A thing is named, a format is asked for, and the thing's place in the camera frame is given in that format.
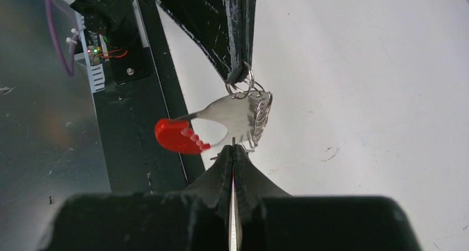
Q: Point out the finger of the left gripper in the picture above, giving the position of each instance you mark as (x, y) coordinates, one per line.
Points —
(241, 33)
(216, 26)

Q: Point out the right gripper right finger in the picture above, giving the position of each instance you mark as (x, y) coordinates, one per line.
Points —
(251, 185)

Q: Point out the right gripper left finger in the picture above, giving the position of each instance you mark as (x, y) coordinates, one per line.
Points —
(214, 186)

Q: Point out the red handled metal keyring holder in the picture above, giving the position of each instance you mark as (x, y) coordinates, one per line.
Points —
(243, 113)

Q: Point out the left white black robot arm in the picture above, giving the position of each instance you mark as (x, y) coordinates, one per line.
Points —
(110, 18)

